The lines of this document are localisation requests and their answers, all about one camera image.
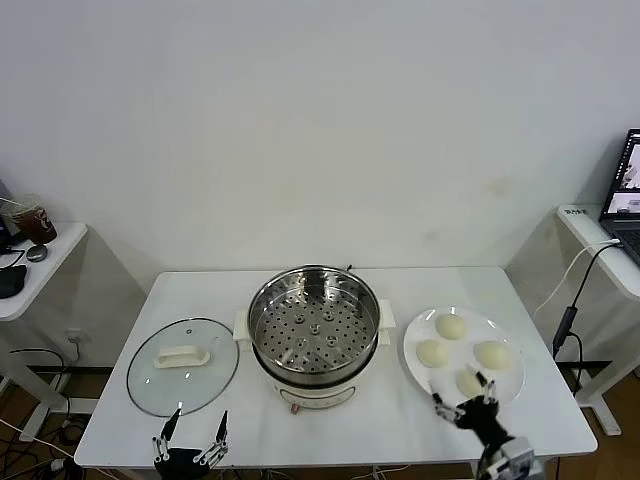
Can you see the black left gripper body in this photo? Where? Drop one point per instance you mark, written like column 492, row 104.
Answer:
column 180, row 459

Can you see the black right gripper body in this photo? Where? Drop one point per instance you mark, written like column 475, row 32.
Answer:
column 482, row 417

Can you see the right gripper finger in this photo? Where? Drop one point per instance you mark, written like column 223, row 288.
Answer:
column 487, row 392
column 447, row 411

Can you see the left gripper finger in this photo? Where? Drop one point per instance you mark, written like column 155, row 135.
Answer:
column 220, row 437
column 170, row 432

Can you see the white steamed baozi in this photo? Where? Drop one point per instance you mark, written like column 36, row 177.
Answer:
column 451, row 327
column 465, row 382
column 492, row 355
column 433, row 353

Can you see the stainless steel steamer basket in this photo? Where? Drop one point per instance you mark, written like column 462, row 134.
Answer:
column 312, row 325

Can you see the white round plate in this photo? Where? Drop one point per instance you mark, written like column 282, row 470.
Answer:
column 500, row 387

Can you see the cream electric cooker pot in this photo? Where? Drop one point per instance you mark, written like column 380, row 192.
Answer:
column 320, row 392

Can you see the white floor power strip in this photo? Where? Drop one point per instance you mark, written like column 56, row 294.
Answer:
column 57, row 465

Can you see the white side table with laptop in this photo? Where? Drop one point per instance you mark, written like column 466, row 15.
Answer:
column 582, row 230

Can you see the printed label sticker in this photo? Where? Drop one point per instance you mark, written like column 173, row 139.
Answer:
column 575, row 211

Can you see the white side table with cup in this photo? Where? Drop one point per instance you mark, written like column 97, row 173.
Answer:
column 60, row 250

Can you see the black computer mouse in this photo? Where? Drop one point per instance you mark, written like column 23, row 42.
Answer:
column 11, row 281

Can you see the iced tea plastic cup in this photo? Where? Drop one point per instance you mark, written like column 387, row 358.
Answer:
column 35, row 222

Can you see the grey laptop with lit screen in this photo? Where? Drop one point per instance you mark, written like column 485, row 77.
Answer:
column 625, row 175

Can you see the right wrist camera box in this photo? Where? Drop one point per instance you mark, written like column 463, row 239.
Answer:
column 517, row 456

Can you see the white wall socket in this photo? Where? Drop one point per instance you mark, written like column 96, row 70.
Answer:
column 72, row 335

